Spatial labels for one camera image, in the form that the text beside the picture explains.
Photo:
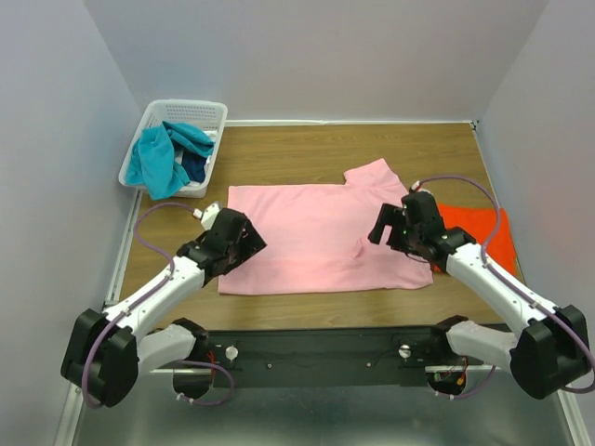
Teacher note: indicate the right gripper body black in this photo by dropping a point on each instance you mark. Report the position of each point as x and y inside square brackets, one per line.
[415, 238]

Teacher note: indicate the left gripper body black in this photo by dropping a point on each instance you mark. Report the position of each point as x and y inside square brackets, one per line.
[230, 255]

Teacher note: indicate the pink t shirt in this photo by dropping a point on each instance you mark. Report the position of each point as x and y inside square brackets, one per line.
[316, 236]

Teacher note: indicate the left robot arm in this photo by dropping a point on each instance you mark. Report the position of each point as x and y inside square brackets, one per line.
[108, 350]

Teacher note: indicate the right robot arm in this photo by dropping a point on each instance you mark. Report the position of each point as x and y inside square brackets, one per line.
[545, 347]

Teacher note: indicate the orange folded t shirt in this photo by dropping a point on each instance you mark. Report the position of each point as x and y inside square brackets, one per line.
[479, 223]

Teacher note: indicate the navy blue t shirt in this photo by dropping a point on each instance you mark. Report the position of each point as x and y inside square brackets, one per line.
[194, 165]

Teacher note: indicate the teal t shirt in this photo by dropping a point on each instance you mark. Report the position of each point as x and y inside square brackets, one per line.
[155, 161]

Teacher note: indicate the white plastic laundry basket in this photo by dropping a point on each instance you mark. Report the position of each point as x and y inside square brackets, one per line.
[208, 116]

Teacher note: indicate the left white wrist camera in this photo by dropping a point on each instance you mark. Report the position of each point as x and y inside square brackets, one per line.
[208, 215]

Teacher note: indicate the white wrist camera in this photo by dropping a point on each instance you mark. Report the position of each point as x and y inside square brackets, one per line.
[208, 215]
[418, 187]

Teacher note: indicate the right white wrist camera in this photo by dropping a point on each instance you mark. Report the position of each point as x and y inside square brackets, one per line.
[418, 187]

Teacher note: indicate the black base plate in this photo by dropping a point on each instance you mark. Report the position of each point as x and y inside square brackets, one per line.
[335, 357]

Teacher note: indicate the aluminium frame rail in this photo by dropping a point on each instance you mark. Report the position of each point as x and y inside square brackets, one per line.
[118, 273]

